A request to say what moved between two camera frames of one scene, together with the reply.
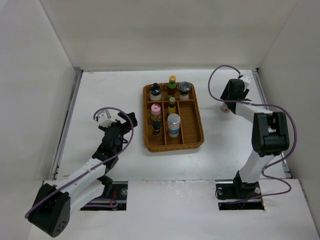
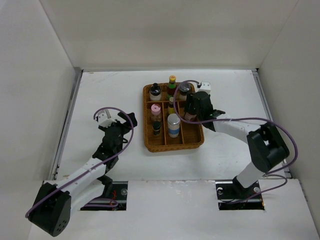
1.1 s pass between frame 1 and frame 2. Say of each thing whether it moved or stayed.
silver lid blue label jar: stayed
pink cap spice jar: stayed
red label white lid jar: moved
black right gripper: moved
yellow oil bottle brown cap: stayed
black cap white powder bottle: stayed
